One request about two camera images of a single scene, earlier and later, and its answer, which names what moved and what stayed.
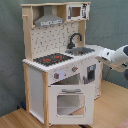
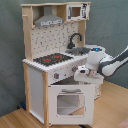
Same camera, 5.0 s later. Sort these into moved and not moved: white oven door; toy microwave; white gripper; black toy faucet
Moved: white gripper
Not moved: white oven door; black toy faucet; toy microwave
